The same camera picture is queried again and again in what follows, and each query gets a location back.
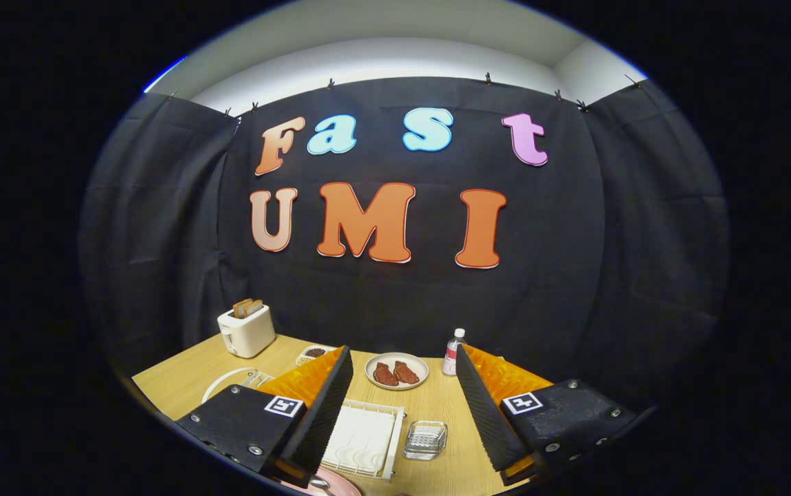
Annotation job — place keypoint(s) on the pile of dark beans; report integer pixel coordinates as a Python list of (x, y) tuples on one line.
[(315, 353)]

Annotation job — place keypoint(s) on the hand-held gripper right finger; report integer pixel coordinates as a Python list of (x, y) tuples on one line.
[(492, 420)]

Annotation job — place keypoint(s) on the pink plate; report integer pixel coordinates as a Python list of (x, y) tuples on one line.
[(344, 486)]

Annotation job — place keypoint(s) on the white divided dish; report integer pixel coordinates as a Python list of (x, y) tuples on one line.
[(301, 359)]

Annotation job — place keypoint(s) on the toasted bread slice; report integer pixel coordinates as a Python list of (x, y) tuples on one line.
[(240, 308), (255, 306)]

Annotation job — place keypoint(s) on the black backdrop cloth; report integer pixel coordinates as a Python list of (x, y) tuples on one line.
[(574, 241)]

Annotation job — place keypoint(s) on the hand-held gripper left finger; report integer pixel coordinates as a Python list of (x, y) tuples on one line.
[(320, 420)]

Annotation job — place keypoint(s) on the clear bottle with red label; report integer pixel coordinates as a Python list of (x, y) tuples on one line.
[(452, 358)]

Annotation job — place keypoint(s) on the row of black clips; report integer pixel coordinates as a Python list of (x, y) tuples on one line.
[(487, 79)]

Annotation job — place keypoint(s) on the white toaster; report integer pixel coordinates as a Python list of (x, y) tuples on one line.
[(247, 334)]

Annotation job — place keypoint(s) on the brown steak piece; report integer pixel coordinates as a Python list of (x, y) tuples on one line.
[(406, 373), (385, 375)]

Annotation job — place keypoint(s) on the white plate with steaks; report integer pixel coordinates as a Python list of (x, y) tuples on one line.
[(372, 375)]

